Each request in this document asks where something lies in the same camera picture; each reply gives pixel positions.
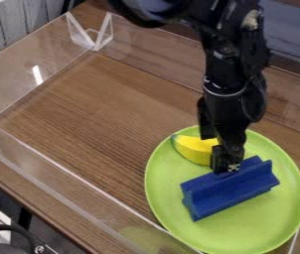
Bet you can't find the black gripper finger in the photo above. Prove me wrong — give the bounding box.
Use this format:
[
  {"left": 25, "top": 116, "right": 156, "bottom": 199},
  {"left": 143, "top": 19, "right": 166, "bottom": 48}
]
[
  {"left": 196, "top": 97, "right": 217, "bottom": 140},
  {"left": 210, "top": 145, "right": 243, "bottom": 175}
]

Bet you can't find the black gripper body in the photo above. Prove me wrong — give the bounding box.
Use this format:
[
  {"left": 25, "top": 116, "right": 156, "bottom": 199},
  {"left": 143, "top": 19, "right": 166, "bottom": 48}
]
[{"left": 195, "top": 78, "right": 269, "bottom": 157}]

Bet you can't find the blue ridged block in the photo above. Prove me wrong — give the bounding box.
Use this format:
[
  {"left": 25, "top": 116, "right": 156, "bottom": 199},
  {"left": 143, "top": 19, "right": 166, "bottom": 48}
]
[{"left": 180, "top": 156, "right": 279, "bottom": 221}]

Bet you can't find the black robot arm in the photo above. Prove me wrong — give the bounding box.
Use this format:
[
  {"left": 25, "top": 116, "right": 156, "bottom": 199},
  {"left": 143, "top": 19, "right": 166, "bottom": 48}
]
[{"left": 107, "top": 0, "right": 270, "bottom": 174}]

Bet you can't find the green round plate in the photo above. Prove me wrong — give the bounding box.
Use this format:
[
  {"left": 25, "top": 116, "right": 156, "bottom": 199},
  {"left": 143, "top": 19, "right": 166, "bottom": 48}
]
[{"left": 144, "top": 131, "right": 300, "bottom": 254}]

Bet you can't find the yellow banana-shaped toy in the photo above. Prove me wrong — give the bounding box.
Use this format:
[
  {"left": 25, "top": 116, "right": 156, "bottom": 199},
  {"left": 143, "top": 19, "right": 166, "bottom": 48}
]
[{"left": 170, "top": 134, "right": 219, "bottom": 166}]

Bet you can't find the black device with knob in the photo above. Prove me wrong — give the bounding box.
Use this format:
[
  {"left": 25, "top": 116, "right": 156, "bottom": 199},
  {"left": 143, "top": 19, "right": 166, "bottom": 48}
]
[{"left": 22, "top": 219, "right": 85, "bottom": 254}]

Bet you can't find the clear acrylic barrier wall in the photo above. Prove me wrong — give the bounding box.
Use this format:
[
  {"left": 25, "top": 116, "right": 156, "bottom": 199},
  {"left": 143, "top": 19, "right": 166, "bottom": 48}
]
[{"left": 0, "top": 12, "right": 300, "bottom": 254}]

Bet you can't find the black cable lower left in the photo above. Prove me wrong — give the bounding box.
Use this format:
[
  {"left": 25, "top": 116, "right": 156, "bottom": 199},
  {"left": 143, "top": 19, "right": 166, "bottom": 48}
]
[{"left": 0, "top": 222, "right": 25, "bottom": 254}]

